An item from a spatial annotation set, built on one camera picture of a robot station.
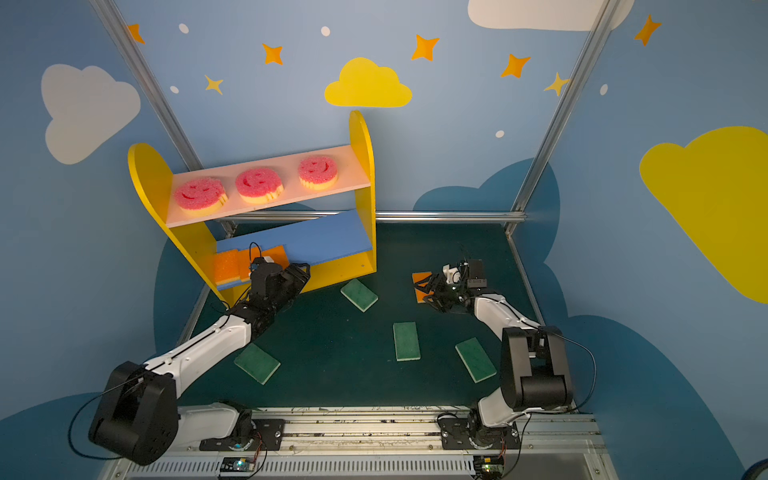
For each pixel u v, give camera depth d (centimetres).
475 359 87
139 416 41
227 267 88
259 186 69
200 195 66
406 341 91
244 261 95
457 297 80
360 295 99
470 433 71
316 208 119
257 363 84
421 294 100
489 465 72
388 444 73
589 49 75
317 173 73
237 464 71
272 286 66
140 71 77
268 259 80
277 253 93
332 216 114
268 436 73
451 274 86
